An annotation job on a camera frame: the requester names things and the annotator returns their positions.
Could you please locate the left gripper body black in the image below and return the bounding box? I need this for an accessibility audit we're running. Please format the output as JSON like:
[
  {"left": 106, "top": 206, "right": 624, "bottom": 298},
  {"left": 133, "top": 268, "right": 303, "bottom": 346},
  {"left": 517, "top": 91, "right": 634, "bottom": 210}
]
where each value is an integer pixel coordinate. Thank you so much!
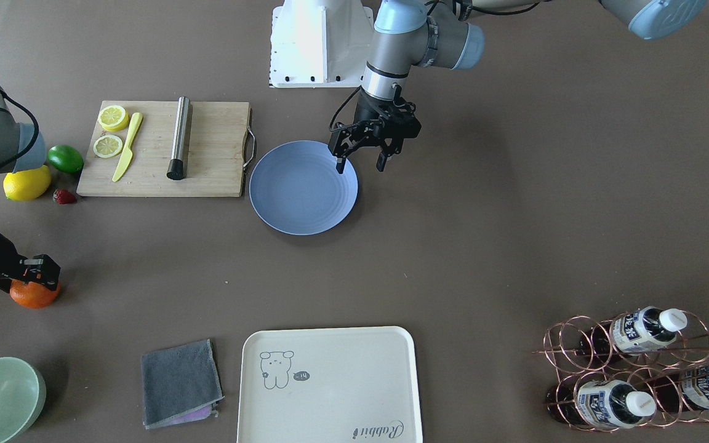
[{"left": 327, "top": 86, "right": 422, "bottom": 159}]

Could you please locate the orange fruit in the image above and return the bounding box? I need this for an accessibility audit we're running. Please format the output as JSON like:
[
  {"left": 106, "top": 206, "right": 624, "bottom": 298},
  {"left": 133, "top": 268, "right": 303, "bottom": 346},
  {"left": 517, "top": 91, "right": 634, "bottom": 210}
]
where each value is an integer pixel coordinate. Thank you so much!
[{"left": 9, "top": 280, "right": 62, "bottom": 309}]

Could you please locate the blue plate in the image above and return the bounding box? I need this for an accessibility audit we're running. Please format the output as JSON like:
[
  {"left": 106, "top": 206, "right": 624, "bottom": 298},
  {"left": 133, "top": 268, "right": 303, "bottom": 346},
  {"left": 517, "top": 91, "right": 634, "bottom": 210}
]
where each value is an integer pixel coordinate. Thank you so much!
[{"left": 249, "top": 140, "right": 359, "bottom": 236}]

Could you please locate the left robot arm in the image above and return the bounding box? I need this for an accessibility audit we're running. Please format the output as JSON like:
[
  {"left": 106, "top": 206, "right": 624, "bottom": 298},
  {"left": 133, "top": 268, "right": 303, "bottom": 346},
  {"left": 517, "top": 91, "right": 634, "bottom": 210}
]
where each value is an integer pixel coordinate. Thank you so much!
[{"left": 327, "top": 1, "right": 538, "bottom": 174}]

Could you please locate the yellow lemon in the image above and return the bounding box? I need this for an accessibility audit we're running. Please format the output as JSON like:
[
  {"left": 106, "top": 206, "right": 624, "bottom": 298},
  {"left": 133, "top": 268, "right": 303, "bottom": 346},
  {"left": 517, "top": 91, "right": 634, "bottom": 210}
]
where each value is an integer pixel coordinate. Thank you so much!
[{"left": 2, "top": 165, "right": 51, "bottom": 201}]

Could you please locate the red strawberry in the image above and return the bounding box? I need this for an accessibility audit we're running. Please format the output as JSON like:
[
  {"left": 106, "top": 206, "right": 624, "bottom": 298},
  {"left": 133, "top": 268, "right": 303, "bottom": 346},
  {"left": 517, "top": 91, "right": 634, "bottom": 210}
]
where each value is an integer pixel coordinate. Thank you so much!
[{"left": 52, "top": 189, "right": 77, "bottom": 205}]

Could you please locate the wooden cutting board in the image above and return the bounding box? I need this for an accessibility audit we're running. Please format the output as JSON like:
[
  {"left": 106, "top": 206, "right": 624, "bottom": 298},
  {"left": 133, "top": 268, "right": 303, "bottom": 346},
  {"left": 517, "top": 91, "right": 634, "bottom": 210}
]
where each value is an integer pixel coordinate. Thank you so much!
[{"left": 76, "top": 100, "right": 251, "bottom": 197}]

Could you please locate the green lime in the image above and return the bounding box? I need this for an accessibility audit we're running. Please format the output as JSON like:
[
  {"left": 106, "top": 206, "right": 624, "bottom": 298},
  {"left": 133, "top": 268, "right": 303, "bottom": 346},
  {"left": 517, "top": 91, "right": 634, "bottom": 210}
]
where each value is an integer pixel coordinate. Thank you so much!
[{"left": 47, "top": 144, "right": 84, "bottom": 174}]

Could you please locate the lemon half slice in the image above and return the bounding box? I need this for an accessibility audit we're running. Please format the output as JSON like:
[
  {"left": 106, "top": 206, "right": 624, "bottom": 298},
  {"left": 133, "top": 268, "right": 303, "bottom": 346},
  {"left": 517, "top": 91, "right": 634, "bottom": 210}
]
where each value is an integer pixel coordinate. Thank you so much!
[
  {"left": 92, "top": 134, "right": 124, "bottom": 159},
  {"left": 97, "top": 105, "right": 130, "bottom": 132}
]

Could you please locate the yellow peeler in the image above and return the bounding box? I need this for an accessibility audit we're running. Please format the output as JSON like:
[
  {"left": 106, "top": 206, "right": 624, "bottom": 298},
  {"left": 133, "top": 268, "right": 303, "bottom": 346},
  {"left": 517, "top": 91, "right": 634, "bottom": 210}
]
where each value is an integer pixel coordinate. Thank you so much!
[{"left": 111, "top": 112, "right": 143, "bottom": 182}]

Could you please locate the grey folded cloth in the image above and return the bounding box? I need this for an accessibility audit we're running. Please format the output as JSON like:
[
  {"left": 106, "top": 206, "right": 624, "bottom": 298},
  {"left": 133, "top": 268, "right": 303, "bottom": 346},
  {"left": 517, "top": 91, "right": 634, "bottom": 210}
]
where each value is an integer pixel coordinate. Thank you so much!
[{"left": 140, "top": 339, "right": 225, "bottom": 429}]

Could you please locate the beige plastic tray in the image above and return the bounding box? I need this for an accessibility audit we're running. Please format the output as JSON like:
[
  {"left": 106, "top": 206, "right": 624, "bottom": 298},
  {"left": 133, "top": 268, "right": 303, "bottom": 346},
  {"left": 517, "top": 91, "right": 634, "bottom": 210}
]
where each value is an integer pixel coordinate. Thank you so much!
[{"left": 236, "top": 326, "right": 424, "bottom": 442}]

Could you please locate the dark sauce bottle middle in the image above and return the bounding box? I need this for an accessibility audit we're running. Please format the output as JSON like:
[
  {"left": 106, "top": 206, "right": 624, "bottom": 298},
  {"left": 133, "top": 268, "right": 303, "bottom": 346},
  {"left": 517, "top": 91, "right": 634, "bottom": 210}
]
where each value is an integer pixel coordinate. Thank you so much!
[{"left": 576, "top": 306, "right": 687, "bottom": 361}]

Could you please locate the dark sauce bottle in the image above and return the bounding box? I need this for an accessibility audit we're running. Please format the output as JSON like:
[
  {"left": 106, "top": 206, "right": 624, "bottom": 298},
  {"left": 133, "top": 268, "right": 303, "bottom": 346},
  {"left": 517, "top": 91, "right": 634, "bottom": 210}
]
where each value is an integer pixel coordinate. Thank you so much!
[
  {"left": 544, "top": 376, "right": 657, "bottom": 431},
  {"left": 650, "top": 364, "right": 709, "bottom": 413},
  {"left": 576, "top": 306, "right": 687, "bottom": 361}
]

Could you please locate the dark sauce bottle front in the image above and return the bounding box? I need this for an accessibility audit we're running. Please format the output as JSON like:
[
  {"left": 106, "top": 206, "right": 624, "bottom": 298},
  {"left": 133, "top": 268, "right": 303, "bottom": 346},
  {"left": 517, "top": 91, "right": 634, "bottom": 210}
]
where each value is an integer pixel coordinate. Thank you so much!
[{"left": 544, "top": 376, "right": 657, "bottom": 431}]

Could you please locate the dark sauce bottle back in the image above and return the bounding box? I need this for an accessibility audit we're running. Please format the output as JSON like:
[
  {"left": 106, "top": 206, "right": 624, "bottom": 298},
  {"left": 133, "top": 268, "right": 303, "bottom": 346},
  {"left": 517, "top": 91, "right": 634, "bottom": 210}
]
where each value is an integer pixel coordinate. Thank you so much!
[{"left": 650, "top": 364, "right": 709, "bottom": 413}]

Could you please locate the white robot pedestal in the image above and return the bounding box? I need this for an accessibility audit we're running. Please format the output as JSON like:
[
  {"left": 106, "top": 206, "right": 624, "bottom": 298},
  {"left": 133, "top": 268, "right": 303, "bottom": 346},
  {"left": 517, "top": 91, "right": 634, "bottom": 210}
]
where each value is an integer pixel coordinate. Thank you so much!
[{"left": 268, "top": 1, "right": 375, "bottom": 88}]

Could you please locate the black handled knife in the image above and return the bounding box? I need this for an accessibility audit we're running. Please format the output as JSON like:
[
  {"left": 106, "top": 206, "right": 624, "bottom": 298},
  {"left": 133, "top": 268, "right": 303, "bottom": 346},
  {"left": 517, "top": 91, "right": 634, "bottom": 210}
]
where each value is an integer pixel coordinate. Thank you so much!
[{"left": 166, "top": 96, "right": 192, "bottom": 180}]

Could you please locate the copper wire bottle rack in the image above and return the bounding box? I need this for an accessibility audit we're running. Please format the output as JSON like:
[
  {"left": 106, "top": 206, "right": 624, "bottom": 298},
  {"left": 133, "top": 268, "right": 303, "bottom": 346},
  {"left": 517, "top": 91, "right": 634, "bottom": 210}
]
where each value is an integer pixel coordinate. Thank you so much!
[{"left": 540, "top": 312, "right": 709, "bottom": 433}]

